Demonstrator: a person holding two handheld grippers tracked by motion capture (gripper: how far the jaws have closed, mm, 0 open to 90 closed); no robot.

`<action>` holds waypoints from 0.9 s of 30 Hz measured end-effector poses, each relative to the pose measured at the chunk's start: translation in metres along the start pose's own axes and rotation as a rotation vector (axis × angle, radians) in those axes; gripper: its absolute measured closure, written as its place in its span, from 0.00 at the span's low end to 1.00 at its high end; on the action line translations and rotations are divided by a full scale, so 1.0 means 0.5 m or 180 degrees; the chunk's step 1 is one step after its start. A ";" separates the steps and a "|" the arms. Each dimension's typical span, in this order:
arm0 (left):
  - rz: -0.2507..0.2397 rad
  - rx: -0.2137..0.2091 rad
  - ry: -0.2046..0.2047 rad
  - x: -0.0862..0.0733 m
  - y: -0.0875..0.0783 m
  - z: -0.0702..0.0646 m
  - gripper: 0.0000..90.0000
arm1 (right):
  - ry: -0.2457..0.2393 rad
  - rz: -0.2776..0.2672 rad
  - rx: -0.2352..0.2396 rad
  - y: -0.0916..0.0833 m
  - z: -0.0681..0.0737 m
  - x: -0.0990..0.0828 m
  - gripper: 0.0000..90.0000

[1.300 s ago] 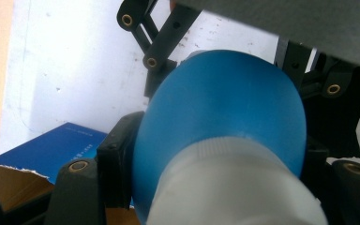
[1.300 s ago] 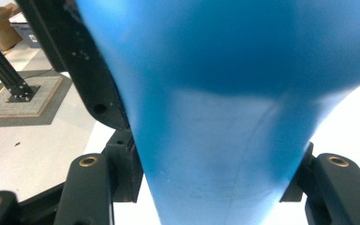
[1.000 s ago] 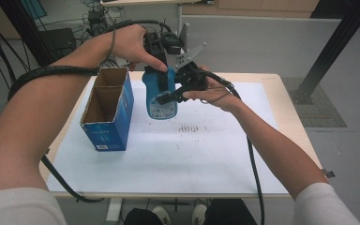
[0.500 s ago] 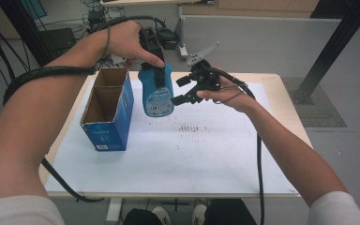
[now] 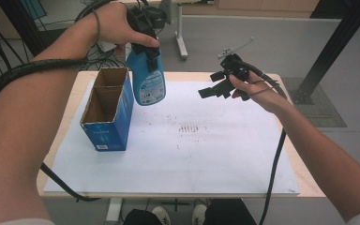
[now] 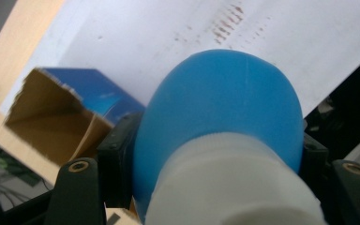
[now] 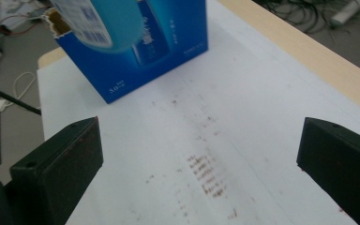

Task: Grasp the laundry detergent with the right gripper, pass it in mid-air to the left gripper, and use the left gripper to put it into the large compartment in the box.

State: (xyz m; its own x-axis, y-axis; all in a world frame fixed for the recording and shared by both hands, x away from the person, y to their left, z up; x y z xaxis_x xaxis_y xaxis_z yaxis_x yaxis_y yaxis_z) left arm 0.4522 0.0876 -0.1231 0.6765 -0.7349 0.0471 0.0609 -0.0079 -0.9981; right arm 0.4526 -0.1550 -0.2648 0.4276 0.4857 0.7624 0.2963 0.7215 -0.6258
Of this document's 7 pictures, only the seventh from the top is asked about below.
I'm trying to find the blue cardboard box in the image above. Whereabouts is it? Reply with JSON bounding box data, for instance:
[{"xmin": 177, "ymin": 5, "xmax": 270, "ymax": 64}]
[{"xmin": 44, "ymin": 0, "xmax": 209, "ymax": 105}]

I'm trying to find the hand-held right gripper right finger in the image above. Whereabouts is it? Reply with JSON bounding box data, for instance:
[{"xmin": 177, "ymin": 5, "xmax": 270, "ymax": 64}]
[{"xmin": 295, "ymin": 116, "xmax": 360, "ymax": 225}]

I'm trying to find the long white power strip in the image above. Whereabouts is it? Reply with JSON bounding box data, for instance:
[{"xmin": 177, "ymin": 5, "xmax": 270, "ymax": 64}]
[{"xmin": 329, "ymin": 0, "xmax": 360, "ymax": 27}]

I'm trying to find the thin black cable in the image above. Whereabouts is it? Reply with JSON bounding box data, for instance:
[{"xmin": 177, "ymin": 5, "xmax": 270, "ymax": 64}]
[{"xmin": 0, "ymin": 81, "xmax": 42, "ymax": 116}]

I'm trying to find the bundle of black floor cables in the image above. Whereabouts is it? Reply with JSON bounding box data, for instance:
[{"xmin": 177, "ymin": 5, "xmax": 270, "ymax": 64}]
[{"xmin": 252, "ymin": 0, "xmax": 360, "ymax": 36}]

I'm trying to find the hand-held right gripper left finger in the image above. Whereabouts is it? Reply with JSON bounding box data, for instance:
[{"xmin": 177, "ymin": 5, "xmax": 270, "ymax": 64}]
[{"xmin": 8, "ymin": 115, "xmax": 105, "ymax": 225}]

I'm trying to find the thin white cable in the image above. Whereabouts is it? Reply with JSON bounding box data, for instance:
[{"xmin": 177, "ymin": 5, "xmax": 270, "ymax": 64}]
[{"xmin": 11, "ymin": 70, "xmax": 38, "ymax": 102}]

